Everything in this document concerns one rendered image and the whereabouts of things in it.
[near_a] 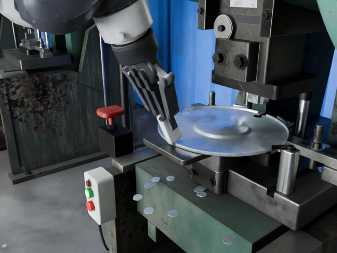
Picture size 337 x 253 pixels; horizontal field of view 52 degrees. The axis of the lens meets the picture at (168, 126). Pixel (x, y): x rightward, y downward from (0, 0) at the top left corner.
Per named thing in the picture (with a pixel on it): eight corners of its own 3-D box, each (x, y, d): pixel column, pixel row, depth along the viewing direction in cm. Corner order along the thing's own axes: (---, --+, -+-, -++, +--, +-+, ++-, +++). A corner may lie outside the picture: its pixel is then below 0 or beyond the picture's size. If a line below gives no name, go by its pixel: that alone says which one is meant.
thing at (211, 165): (182, 220, 68) (183, 158, 63) (142, 190, 79) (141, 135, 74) (262, 180, 83) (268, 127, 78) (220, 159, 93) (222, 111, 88)
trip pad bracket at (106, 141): (118, 196, 100) (114, 133, 93) (102, 182, 107) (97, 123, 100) (135, 189, 103) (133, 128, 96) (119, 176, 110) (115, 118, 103)
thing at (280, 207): (295, 232, 66) (300, 205, 63) (156, 151, 99) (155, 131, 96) (368, 181, 83) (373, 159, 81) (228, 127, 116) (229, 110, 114)
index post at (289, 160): (287, 196, 66) (293, 150, 63) (274, 189, 69) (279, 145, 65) (295, 191, 68) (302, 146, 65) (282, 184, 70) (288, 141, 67)
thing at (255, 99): (260, 105, 81) (262, 89, 80) (244, 100, 85) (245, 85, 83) (269, 102, 83) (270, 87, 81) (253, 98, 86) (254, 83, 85)
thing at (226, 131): (220, 101, 97) (220, 99, 97) (315, 132, 76) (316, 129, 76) (133, 124, 81) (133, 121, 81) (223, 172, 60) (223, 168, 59)
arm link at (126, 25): (110, 18, 49) (125, 52, 52) (171, -21, 54) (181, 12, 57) (70, 14, 58) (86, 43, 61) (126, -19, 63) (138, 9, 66)
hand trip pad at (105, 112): (106, 140, 96) (104, 114, 93) (96, 133, 101) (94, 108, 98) (128, 134, 100) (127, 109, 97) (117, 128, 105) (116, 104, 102)
